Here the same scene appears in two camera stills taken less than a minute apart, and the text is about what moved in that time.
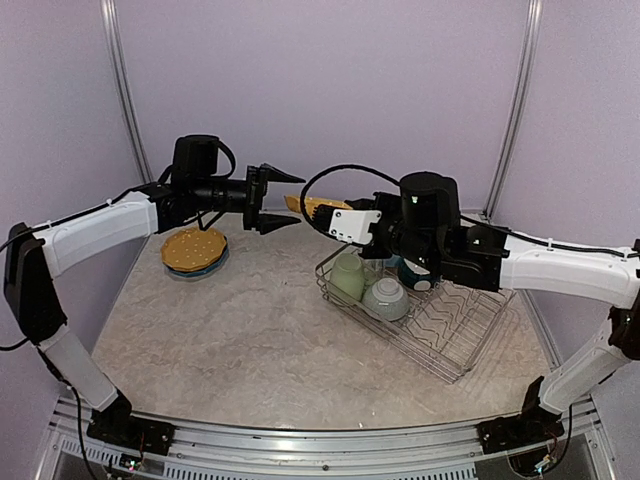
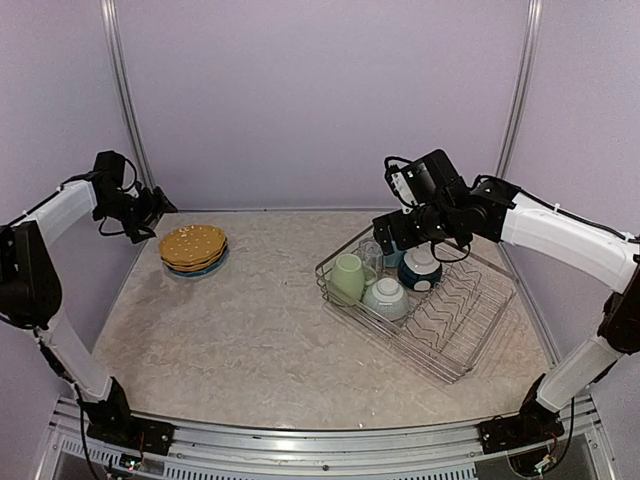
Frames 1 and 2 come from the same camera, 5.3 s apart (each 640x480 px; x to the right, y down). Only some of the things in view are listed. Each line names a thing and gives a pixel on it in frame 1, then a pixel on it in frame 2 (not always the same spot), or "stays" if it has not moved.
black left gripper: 255,193 → 152,206
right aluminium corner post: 534,11 stays
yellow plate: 293,203 → 191,243
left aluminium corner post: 111,23 stays
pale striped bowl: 386,299 stays
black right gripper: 380,197 → 404,239
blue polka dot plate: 203,271 stays
